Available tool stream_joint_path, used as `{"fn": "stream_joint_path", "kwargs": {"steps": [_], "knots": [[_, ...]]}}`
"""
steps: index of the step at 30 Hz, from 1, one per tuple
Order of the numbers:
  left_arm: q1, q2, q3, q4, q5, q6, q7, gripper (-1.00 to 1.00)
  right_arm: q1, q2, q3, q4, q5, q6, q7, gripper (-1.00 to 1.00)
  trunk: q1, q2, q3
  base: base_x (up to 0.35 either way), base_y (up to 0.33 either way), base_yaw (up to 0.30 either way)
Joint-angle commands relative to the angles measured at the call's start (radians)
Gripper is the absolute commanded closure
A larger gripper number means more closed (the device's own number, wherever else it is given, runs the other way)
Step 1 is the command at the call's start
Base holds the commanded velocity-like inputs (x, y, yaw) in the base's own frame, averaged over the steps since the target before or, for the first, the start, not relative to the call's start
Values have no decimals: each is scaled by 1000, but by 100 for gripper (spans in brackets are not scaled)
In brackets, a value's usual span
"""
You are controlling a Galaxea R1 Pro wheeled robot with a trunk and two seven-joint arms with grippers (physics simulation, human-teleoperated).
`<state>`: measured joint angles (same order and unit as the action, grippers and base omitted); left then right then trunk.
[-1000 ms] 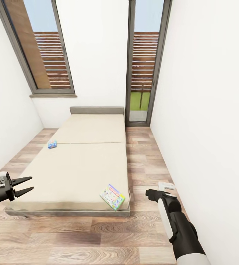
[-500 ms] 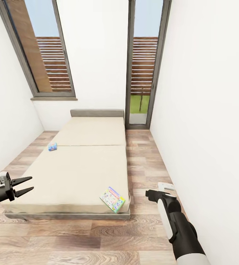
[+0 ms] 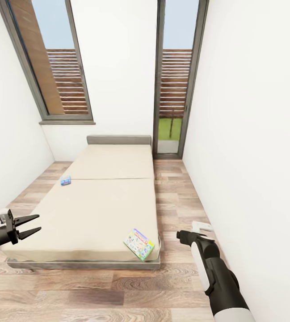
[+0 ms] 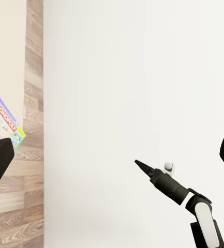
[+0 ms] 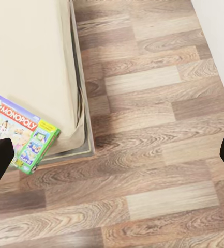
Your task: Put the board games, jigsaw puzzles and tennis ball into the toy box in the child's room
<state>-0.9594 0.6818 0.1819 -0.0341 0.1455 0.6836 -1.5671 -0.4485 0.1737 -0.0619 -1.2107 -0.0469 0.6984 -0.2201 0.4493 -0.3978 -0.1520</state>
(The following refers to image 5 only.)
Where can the board game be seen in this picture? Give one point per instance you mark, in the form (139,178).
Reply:
(31,135)

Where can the bed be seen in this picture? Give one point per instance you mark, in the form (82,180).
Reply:
(41,71)

